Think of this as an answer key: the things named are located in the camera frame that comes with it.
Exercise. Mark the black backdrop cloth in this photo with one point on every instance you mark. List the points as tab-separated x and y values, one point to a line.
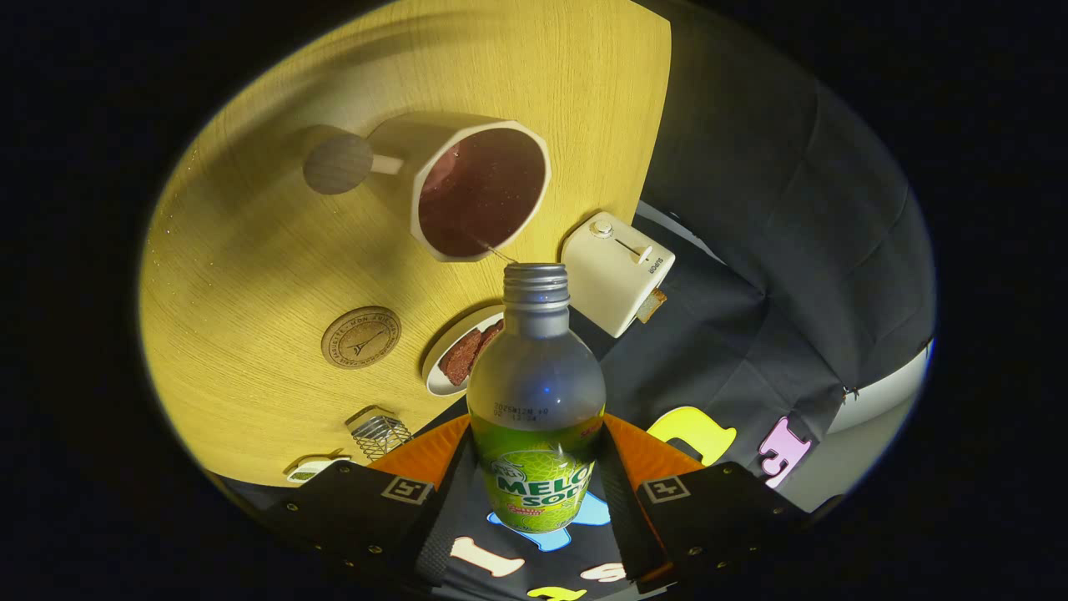
751	209

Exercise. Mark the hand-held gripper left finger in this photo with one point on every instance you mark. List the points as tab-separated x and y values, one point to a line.
455	492

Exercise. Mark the silver green juice bottle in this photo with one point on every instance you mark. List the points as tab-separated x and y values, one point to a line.
534	376

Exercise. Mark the juice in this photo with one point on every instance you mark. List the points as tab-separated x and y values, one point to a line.
480	196

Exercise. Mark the toast slice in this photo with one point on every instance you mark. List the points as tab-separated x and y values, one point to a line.
652	305

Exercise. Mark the white plate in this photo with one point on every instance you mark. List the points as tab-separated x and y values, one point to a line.
434	376

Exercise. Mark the white toaster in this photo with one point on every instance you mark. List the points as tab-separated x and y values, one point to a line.
609	284

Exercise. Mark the wooden table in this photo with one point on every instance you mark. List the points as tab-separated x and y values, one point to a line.
250	250

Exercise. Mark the white divided dish with beans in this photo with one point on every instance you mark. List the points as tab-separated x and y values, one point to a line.
313	467

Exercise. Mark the brown meat slice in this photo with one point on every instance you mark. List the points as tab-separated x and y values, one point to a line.
492	331
459	359

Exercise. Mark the round wooden coaster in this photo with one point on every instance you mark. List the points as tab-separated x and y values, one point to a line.
360	337

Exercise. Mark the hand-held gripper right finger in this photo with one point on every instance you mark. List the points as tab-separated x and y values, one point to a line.
622	509

